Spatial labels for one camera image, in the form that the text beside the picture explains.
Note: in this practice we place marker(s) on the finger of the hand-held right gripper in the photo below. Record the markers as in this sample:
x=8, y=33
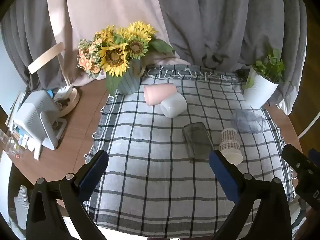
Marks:
x=314, y=155
x=296, y=158

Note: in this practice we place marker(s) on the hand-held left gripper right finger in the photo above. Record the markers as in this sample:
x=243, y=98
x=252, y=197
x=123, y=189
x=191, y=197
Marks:
x=222, y=172

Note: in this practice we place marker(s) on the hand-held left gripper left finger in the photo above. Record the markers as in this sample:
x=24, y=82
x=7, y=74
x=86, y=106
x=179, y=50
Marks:
x=93, y=172

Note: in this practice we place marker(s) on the patterned paper cup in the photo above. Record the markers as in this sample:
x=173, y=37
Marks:
x=230, y=142

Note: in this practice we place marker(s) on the smoky transparent cup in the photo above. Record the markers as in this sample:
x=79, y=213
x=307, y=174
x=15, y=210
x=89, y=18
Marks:
x=197, y=142

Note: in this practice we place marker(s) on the clear crinkled plastic cup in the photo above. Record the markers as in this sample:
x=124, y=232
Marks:
x=246, y=121

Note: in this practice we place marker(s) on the white cup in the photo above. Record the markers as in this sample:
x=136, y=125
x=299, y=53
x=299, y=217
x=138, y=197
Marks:
x=173, y=106

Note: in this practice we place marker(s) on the pink cup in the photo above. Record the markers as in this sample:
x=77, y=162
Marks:
x=157, y=93

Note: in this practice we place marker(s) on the checkered grey cloth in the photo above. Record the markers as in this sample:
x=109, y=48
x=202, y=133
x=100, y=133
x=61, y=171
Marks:
x=160, y=170

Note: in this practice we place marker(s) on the white plant pot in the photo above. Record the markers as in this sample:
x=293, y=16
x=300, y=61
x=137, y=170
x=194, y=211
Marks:
x=258, y=91

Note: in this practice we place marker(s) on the white ribbed radiator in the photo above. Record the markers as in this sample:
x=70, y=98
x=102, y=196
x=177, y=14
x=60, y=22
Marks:
x=22, y=205

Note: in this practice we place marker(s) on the white tabletop appliance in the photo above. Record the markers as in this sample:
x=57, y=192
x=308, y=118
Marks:
x=35, y=116

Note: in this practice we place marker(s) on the white power strip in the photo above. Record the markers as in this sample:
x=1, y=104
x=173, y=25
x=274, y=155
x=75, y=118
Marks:
x=62, y=92

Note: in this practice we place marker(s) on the clear plastic bag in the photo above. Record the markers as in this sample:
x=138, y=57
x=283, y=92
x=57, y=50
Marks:
x=10, y=145

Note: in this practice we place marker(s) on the green leafy plant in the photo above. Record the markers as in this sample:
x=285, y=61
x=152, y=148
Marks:
x=271, y=66

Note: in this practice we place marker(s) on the teal ribbed vase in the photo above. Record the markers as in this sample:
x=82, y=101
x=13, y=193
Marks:
x=128, y=82

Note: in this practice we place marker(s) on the pink flower bunch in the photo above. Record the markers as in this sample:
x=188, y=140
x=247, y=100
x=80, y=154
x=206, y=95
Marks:
x=87, y=57

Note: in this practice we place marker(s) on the sunflower bouquet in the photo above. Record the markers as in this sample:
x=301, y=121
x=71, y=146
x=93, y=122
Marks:
x=117, y=55

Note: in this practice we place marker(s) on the white desk lamp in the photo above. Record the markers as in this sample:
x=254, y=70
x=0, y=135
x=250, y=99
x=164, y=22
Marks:
x=45, y=58

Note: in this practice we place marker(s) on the grey curtain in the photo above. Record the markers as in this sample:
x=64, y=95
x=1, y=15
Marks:
x=225, y=25
x=25, y=30

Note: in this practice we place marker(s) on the pink curtain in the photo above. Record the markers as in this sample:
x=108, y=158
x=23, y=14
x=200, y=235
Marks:
x=105, y=5

